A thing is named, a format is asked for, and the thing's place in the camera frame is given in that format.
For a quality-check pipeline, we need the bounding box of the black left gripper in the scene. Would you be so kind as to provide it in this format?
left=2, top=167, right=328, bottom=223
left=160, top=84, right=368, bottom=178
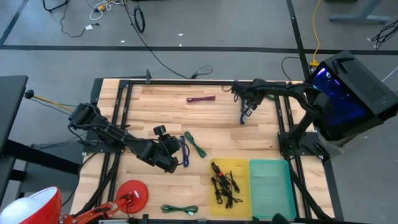
left=146, top=136, right=182, bottom=174

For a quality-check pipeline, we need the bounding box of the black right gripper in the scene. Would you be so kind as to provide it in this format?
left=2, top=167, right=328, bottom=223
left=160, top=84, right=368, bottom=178
left=231, top=79, right=265, bottom=115

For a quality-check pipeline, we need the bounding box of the green braided USB cable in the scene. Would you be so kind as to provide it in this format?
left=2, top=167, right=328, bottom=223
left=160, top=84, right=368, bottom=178
left=183, top=131, right=208, bottom=159
left=160, top=203, right=199, bottom=217

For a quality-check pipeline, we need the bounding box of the magenta braided USB cable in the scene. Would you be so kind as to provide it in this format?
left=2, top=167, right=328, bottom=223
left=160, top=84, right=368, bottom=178
left=186, top=95, right=216, bottom=103

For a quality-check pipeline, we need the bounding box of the red desk lamp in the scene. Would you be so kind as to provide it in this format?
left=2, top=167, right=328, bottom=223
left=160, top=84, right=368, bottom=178
left=0, top=179, right=149, bottom=224

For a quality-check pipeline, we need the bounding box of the yellow plastic bin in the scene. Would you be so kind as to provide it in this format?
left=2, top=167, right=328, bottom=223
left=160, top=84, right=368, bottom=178
left=209, top=157, right=252, bottom=218

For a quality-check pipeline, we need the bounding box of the teal plastic bin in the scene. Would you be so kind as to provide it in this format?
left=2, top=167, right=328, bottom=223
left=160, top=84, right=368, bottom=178
left=248, top=159, right=298, bottom=220

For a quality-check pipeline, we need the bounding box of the black computer tower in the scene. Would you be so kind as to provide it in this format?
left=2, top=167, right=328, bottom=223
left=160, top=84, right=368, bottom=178
left=303, top=50, right=398, bottom=142

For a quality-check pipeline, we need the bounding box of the grey table base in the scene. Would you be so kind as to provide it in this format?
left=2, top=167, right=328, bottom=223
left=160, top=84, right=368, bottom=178
left=328, top=0, right=393, bottom=24

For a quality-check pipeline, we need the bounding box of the yellow stick with black ball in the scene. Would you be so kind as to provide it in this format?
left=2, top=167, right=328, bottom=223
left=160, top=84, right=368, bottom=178
left=24, top=89, right=94, bottom=121

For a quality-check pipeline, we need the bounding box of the black side desk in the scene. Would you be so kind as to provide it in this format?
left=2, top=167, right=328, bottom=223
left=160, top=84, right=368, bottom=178
left=0, top=75, right=81, bottom=200

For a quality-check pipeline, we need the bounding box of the black aluminium rig frame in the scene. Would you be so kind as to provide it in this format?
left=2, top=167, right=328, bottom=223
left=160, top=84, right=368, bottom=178
left=70, top=77, right=345, bottom=224

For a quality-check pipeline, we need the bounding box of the black cable with red band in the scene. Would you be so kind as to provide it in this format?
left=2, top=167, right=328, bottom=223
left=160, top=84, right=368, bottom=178
left=210, top=161, right=233, bottom=190

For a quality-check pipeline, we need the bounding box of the black cable with plug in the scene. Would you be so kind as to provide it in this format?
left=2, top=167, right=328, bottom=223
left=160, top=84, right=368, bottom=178
left=188, top=64, right=214, bottom=80

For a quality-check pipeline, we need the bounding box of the black USB cable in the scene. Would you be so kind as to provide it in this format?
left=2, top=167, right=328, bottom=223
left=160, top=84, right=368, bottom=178
left=223, top=186, right=244, bottom=209
left=225, top=170, right=241, bottom=194
left=211, top=175, right=224, bottom=205

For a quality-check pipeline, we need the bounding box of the yellow extension cord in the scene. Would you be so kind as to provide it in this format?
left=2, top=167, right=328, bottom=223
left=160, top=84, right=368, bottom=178
left=310, top=0, right=322, bottom=68

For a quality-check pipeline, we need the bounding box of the long black floor cable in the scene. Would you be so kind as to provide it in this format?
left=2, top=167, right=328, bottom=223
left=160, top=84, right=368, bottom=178
left=123, top=0, right=189, bottom=79

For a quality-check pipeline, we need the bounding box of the coiled black cable loop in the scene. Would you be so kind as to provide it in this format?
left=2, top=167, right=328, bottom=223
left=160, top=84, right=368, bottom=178
left=133, top=5, right=146, bottom=34

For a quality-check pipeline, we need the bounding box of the thin black cable white tag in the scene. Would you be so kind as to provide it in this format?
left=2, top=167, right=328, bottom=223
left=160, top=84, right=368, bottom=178
left=58, top=2, right=101, bottom=39

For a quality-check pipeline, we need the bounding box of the black cable bundle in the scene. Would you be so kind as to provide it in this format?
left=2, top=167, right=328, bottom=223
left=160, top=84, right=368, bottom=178
left=371, top=19, right=398, bottom=50

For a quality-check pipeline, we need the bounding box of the white cable bundle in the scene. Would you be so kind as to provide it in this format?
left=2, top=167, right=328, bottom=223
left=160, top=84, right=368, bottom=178
left=89, top=0, right=125, bottom=22

